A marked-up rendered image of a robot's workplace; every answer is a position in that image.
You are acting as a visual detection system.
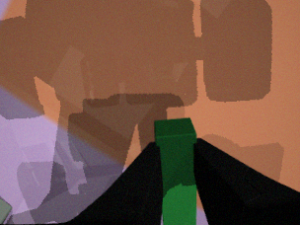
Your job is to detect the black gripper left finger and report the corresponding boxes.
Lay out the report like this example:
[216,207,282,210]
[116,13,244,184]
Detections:
[0,141,163,225]

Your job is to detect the green rectangular post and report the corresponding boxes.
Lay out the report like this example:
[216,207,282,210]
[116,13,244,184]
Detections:
[154,117,197,225]

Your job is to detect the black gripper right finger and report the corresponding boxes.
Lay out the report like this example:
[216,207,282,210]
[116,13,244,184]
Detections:
[193,137,300,225]

